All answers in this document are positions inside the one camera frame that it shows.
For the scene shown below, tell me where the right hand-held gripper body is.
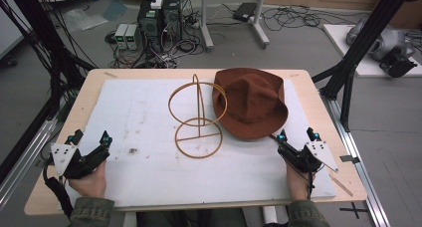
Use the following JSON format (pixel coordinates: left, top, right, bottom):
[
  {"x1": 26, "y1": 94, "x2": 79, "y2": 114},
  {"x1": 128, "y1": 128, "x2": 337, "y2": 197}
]
[{"x1": 277, "y1": 140, "x2": 339, "y2": 174}]

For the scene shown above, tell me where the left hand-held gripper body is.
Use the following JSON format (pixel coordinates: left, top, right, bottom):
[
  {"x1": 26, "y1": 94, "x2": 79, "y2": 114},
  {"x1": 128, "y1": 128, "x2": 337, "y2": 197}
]
[{"x1": 50, "y1": 142, "x2": 110, "y2": 180}]

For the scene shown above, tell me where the brown felt hat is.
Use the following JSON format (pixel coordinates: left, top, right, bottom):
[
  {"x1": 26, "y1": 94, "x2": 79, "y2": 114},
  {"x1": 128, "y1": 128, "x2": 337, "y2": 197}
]
[{"x1": 211, "y1": 67, "x2": 290, "y2": 141}]

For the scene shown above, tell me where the gold wire hat stand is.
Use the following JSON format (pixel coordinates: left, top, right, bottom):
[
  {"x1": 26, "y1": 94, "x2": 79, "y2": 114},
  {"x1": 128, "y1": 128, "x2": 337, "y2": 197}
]
[{"x1": 167, "y1": 73, "x2": 229, "y2": 159}]

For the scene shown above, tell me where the person's right hand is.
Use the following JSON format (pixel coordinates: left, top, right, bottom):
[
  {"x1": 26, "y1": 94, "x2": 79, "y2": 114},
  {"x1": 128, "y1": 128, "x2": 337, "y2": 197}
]
[{"x1": 285, "y1": 158, "x2": 316, "y2": 202}]

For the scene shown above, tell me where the person's left hand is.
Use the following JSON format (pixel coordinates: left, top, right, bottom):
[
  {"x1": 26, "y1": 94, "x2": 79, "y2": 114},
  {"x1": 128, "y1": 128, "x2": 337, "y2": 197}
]
[{"x1": 68, "y1": 159, "x2": 107, "y2": 199}]

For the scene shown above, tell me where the grey tape piece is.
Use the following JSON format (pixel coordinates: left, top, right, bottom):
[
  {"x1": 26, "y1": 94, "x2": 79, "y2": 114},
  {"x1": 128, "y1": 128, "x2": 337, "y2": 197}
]
[{"x1": 338, "y1": 154, "x2": 361, "y2": 164}]

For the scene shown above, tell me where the thin wooden stick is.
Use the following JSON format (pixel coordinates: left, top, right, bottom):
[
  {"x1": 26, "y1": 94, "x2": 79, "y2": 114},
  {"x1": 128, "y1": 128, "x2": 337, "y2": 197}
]
[{"x1": 327, "y1": 172, "x2": 354, "y2": 198}]

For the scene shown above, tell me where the white foam mat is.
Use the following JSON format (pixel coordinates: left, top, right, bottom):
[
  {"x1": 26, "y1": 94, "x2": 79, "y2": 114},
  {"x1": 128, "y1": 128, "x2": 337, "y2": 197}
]
[{"x1": 65, "y1": 78, "x2": 338, "y2": 209}]

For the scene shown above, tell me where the white board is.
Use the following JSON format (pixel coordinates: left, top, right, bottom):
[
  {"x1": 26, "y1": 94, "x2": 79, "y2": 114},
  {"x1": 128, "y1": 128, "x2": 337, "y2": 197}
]
[{"x1": 321, "y1": 23, "x2": 422, "y2": 79}]

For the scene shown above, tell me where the grey power supply unit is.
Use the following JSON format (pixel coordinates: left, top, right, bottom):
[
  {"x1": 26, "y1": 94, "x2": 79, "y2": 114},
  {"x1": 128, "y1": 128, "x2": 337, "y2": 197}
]
[
  {"x1": 113, "y1": 23, "x2": 129, "y2": 50},
  {"x1": 124, "y1": 24, "x2": 142, "y2": 51}
]

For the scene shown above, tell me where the black device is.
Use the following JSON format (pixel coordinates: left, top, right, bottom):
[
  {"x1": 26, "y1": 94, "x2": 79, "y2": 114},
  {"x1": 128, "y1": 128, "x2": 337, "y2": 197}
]
[{"x1": 378, "y1": 47, "x2": 419, "y2": 79}]

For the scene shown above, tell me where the clear plastic sheet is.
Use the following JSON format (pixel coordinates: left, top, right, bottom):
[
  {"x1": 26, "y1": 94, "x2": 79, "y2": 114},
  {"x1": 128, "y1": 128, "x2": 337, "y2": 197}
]
[{"x1": 62, "y1": 7, "x2": 109, "y2": 33}]

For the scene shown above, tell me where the grey rounded shell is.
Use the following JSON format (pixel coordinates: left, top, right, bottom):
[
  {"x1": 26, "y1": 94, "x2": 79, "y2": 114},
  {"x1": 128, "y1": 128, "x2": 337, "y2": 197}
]
[{"x1": 345, "y1": 17, "x2": 416, "y2": 63}]

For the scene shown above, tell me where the black computer tower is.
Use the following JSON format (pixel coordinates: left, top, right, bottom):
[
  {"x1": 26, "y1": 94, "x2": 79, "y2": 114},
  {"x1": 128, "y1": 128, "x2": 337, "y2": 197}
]
[
  {"x1": 136, "y1": 0, "x2": 164, "y2": 53},
  {"x1": 161, "y1": 0, "x2": 183, "y2": 45}
]

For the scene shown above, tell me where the grey metal table stand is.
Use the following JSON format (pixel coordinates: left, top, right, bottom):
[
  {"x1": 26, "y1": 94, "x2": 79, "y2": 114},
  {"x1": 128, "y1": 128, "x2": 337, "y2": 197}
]
[{"x1": 198, "y1": 0, "x2": 271, "y2": 53}]

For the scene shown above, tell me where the black flat box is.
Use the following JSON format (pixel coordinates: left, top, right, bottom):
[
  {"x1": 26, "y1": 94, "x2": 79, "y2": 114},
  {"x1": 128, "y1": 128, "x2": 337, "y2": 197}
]
[{"x1": 232, "y1": 2, "x2": 259, "y2": 23}]

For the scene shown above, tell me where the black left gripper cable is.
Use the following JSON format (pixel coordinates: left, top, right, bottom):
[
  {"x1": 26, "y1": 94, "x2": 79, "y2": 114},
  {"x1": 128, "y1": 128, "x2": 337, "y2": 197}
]
[{"x1": 42, "y1": 153, "x2": 75, "y2": 220}]

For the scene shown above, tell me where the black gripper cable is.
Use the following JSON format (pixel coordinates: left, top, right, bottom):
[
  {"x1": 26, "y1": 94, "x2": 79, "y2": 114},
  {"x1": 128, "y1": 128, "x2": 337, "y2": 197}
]
[
  {"x1": 42, "y1": 153, "x2": 75, "y2": 220},
  {"x1": 292, "y1": 163, "x2": 326, "y2": 201}
]

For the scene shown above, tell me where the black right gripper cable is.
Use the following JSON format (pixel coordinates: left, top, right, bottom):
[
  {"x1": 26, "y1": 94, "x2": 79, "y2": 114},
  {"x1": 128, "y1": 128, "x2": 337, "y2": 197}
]
[{"x1": 292, "y1": 163, "x2": 326, "y2": 201}]

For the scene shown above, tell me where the aluminium rail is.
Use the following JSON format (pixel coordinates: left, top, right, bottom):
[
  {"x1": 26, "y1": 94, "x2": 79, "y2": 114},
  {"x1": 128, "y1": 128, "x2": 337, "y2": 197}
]
[
  {"x1": 319, "y1": 89, "x2": 392, "y2": 227},
  {"x1": 0, "y1": 116, "x2": 61, "y2": 211}
]

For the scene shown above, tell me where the black metal frame post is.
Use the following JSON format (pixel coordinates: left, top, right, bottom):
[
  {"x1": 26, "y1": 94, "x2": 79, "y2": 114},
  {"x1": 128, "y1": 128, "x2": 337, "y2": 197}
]
[
  {"x1": 311, "y1": 0, "x2": 419, "y2": 132},
  {"x1": 0, "y1": 0, "x2": 98, "y2": 185}
]

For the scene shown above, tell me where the tangle of cables by computers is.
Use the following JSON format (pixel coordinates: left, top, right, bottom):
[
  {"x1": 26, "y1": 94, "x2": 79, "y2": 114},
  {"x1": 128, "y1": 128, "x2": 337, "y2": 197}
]
[{"x1": 104, "y1": 7, "x2": 207, "y2": 70}]

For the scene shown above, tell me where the tangle of black floor cables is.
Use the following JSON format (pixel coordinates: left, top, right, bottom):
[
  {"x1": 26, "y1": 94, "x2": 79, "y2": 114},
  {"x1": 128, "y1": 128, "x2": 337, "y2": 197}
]
[{"x1": 258, "y1": 4, "x2": 361, "y2": 33}]

